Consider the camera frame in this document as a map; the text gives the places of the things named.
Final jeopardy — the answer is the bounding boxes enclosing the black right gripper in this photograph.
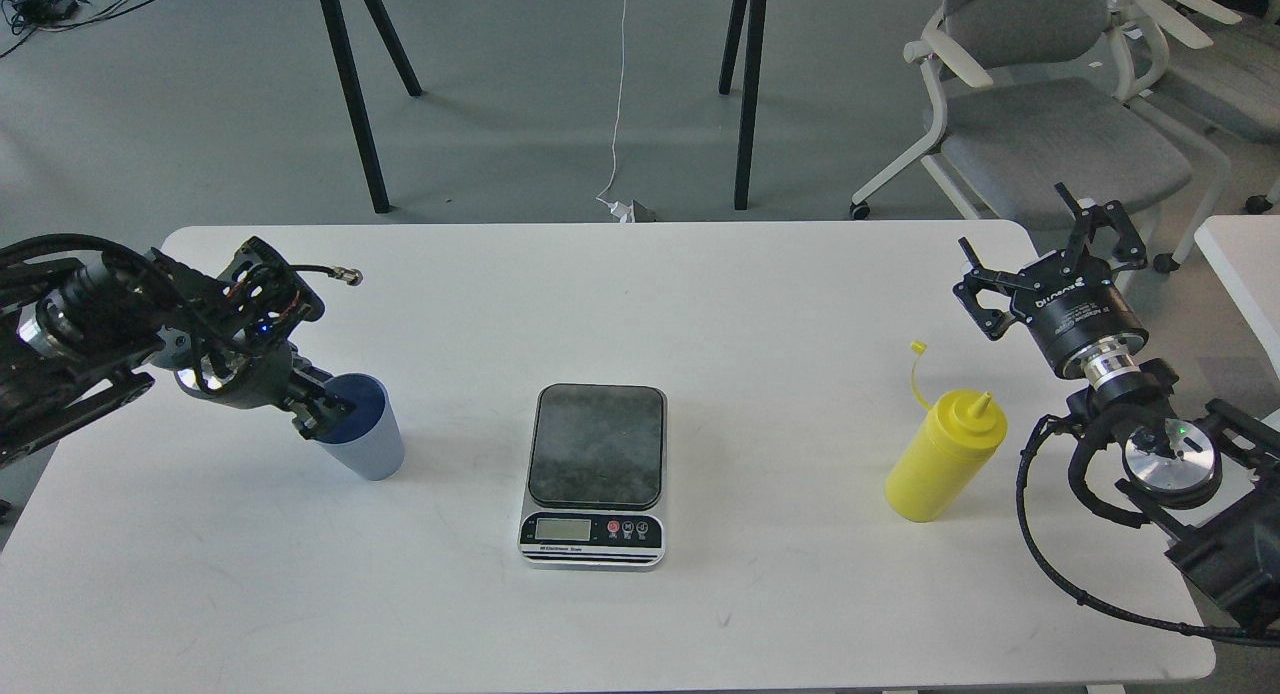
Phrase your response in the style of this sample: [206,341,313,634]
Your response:
[952,182,1149,380]

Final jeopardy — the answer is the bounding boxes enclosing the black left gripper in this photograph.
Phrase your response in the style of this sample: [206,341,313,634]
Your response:
[172,237,356,442]

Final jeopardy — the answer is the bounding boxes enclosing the blue ribbed plastic cup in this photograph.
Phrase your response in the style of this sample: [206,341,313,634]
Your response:
[315,373,404,481]

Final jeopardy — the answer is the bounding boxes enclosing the yellow squeeze bottle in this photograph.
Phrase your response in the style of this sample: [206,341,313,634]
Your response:
[884,341,1009,524]

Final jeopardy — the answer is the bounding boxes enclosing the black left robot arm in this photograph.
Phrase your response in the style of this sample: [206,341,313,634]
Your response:
[1,233,357,465]

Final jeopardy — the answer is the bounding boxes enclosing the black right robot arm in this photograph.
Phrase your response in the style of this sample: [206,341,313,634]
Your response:
[954,184,1279,649]

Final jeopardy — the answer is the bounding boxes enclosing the digital kitchen scale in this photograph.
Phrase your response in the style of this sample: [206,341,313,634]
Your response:
[516,383,668,570]

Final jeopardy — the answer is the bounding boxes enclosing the grey office chair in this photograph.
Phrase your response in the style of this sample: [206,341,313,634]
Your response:
[1105,0,1280,215]
[850,0,1193,238]

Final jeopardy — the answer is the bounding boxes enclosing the white side table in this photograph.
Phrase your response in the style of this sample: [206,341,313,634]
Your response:
[1194,214,1279,371]

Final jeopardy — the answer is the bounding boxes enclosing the black-legged background table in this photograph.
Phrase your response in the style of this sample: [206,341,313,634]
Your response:
[317,0,768,215]

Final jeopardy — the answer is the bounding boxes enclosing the white hanging cable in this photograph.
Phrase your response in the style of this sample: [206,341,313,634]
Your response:
[596,0,635,223]

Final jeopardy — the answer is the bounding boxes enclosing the black floor cable bundle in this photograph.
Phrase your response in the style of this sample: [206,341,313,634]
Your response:
[0,0,216,61]

